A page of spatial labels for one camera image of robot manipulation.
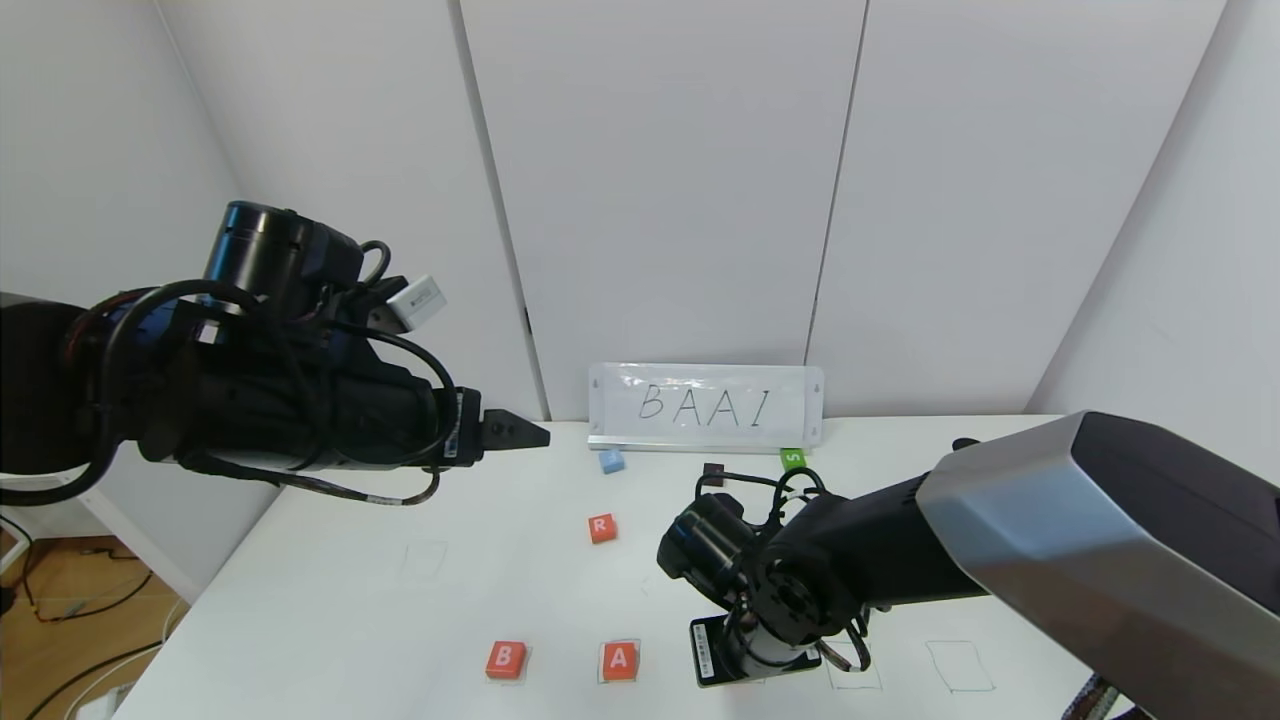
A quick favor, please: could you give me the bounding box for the black left arm hanging cable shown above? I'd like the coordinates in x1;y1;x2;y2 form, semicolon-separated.
0;278;261;506

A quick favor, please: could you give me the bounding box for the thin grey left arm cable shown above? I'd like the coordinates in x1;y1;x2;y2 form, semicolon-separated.
185;452;442;507

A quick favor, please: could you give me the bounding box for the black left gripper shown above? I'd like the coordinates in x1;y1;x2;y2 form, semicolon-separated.
354;369;551;468

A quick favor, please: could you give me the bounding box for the black right camera cable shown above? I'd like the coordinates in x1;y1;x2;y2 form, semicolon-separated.
695;465;831;513

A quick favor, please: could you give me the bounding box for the braided right arm hanging cable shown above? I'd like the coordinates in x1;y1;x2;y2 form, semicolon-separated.
1060;672;1141;720

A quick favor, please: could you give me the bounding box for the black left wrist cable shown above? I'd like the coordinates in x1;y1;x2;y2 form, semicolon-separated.
350;240;459;469

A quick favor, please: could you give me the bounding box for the black right arm cable loop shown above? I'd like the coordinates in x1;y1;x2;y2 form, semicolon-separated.
818;618;874;674

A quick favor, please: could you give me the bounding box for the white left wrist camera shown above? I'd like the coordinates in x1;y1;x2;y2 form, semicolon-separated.
385;275;447;333

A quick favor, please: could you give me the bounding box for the white floor cable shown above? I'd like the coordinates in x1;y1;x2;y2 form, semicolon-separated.
30;600;191;720

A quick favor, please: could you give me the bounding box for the black floor cable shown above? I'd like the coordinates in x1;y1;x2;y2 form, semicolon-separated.
0;515;159;626

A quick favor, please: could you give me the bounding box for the white BAAI sign board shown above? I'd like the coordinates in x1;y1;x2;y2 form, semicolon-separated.
588;363;824;451

